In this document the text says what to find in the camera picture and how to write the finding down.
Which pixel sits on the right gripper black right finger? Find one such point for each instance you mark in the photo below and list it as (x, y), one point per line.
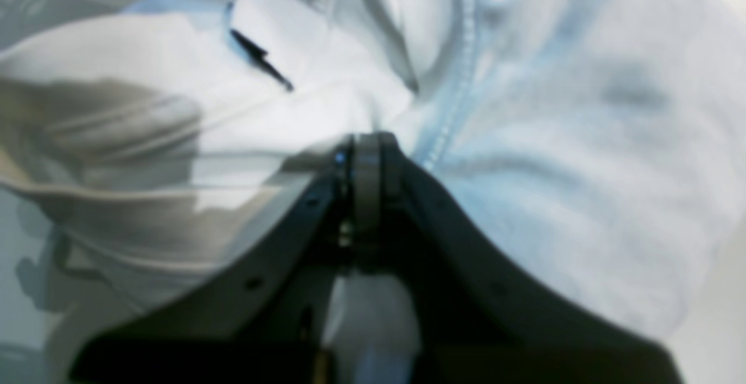
(481, 318)

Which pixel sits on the white t-shirt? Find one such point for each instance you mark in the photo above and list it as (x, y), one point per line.
(598, 143)

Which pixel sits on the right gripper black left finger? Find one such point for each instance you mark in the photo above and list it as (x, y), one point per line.
(262, 320)

